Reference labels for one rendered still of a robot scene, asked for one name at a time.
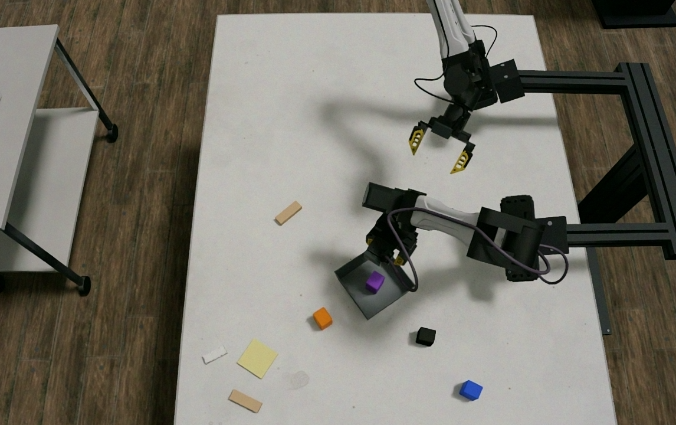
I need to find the blue block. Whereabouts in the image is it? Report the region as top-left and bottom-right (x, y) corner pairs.
(459, 380), (483, 401)

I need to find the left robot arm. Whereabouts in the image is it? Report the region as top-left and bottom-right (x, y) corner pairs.
(362, 182), (546, 280)

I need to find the tan flat rectangular piece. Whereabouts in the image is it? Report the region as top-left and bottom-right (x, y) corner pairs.
(229, 389), (262, 413)

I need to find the tan rectangular block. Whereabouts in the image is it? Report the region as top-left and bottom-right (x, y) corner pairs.
(275, 200), (302, 225)

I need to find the purple block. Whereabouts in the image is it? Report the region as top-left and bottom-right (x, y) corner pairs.
(365, 271), (385, 294)

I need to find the yellow sticky note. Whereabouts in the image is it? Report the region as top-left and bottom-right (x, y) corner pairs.
(237, 338), (278, 379)

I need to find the orange block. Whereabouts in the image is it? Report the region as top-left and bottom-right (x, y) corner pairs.
(313, 307), (332, 331)

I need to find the dark grey square basket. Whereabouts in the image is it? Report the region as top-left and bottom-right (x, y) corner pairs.
(334, 251), (415, 320)

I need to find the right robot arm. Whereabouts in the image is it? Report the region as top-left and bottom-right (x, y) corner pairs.
(426, 0), (495, 139)

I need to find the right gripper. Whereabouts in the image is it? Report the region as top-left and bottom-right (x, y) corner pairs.
(408, 104), (476, 174)

